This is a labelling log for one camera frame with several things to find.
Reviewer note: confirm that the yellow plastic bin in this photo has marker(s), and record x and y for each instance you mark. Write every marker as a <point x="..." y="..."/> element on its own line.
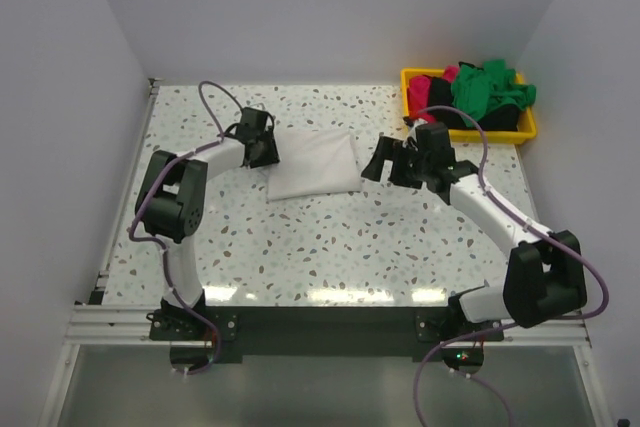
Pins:
<point x="526" y="126"/>

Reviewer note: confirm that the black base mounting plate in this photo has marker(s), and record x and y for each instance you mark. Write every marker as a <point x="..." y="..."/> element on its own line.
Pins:
<point x="229" y="334"/>

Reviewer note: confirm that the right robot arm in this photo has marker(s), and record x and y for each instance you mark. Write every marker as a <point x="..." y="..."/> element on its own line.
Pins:
<point x="544" y="277"/>

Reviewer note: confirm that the white t shirt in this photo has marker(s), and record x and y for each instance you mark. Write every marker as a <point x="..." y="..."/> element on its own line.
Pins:
<point x="313" y="162"/>

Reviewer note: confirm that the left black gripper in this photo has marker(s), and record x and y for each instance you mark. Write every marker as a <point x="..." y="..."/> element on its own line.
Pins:
<point x="270" y="145"/>

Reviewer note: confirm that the black t shirt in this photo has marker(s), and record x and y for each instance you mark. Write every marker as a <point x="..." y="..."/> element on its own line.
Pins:
<point x="471" y="95"/>

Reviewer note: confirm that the green t shirt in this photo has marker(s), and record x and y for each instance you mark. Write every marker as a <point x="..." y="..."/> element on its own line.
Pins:
<point x="491" y="95"/>

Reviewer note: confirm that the pink t shirt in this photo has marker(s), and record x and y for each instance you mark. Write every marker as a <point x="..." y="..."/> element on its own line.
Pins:
<point x="427" y="87"/>

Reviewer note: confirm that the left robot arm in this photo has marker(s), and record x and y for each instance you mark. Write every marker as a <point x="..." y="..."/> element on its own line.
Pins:
<point x="171" y="202"/>

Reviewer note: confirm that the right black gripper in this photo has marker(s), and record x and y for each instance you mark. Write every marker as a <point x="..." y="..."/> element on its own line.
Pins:
<point x="400" y="165"/>

